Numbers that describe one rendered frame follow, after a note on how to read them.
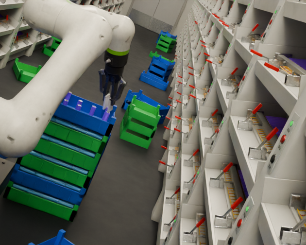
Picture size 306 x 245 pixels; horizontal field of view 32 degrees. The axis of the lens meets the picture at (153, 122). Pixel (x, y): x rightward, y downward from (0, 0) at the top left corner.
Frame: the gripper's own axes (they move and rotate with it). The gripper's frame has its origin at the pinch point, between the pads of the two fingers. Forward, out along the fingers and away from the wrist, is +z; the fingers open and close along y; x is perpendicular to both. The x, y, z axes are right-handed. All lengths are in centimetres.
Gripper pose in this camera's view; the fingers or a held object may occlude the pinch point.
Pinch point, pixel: (108, 102)
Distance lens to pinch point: 223.0
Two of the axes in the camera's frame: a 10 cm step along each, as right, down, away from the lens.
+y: 8.2, 4.6, -3.4
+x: 5.4, -4.4, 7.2
